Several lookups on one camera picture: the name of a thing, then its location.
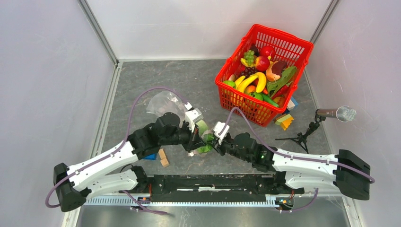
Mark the red plastic basket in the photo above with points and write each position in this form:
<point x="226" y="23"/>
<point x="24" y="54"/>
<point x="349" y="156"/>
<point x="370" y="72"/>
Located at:
<point x="293" y="50"/>

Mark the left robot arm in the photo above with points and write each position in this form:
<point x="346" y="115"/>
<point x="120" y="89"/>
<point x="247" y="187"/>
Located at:
<point x="76" y="184"/>

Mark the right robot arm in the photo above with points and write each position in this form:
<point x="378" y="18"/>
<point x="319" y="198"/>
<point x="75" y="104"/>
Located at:
<point x="344" y="172"/>

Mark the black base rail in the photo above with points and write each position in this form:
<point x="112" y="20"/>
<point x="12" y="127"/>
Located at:
<point x="214" y="188"/>

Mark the dark green leafy vegetable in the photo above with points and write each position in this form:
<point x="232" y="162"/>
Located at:
<point x="274" y="87"/>

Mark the red toy tomato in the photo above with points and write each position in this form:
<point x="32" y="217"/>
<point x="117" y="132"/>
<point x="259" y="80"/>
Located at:
<point x="267" y="51"/>

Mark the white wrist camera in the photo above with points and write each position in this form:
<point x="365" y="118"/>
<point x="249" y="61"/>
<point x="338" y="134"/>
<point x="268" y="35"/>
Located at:
<point x="220" y="131"/>
<point x="192" y="116"/>

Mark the green toy lettuce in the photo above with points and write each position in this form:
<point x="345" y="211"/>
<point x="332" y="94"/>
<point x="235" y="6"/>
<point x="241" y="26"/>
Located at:
<point x="205" y="148"/>

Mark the red toy apple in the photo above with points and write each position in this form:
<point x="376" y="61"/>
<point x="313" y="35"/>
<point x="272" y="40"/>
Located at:
<point x="262" y="63"/>

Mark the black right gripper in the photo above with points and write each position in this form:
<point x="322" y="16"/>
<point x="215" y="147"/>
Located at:
<point x="219" y="148"/>

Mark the yellow green block pile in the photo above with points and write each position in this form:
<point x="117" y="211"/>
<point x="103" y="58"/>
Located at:
<point x="284" y="121"/>

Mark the wooden cube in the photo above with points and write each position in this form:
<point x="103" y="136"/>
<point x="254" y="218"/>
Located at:
<point x="162" y="154"/>
<point x="164" y="162"/>

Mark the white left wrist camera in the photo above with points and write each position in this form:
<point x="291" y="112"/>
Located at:
<point x="192" y="116"/>

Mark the silver microphone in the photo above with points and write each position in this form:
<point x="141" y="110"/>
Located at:
<point x="343" y="113"/>

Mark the green toy lime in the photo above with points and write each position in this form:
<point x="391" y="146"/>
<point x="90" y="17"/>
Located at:
<point x="230" y="83"/>

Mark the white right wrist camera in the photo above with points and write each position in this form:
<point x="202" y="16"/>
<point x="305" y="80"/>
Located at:
<point x="220" y="131"/>

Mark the blue green block stack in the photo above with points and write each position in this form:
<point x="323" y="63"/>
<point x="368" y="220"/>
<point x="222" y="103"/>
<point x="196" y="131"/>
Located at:
<point x="150" y="157"/>

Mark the green toy grapes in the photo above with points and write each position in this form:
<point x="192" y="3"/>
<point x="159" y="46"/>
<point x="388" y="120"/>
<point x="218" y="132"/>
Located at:
<point x="249" y="57"/>

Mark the clear zip top bag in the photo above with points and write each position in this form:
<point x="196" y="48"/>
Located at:
<point x="167" y="101"/>

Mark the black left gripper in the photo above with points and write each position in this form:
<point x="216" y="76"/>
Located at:
<point x="195" y="140"/>

